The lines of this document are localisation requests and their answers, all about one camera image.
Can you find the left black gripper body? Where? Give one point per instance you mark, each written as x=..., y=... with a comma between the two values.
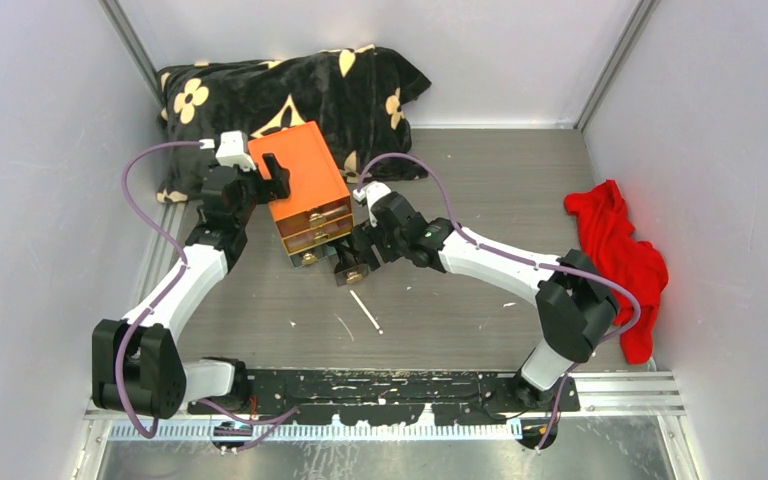
x=253, y=191

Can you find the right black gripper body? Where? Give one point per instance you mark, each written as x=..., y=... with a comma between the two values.
x=390, y=246

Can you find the small drawer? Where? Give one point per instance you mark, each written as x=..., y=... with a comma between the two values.
x=347, y=266
x=307, y=257

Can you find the orange drawer organizer box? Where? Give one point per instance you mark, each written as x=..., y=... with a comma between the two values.
x=319, y=209

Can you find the white silver pencil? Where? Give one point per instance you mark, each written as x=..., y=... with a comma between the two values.
x=372, y=319

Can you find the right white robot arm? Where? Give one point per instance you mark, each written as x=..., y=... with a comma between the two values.
x=575, y=308

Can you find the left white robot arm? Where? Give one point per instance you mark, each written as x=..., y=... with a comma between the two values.
x=136, y=364

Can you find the black floral plush blanket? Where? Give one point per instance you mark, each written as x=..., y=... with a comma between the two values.
x=356, y=96

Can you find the red cloth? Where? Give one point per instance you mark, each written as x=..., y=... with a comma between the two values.
x=606, y=234

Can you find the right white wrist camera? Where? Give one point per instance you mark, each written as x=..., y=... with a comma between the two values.
x=368, y=195

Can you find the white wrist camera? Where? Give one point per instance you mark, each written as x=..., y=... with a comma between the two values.
x=233, y=151
x=368, y=195

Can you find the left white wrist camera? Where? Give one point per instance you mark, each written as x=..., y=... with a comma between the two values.
x=233, y=151

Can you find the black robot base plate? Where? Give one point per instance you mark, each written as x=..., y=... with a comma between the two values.
x=393, y=397

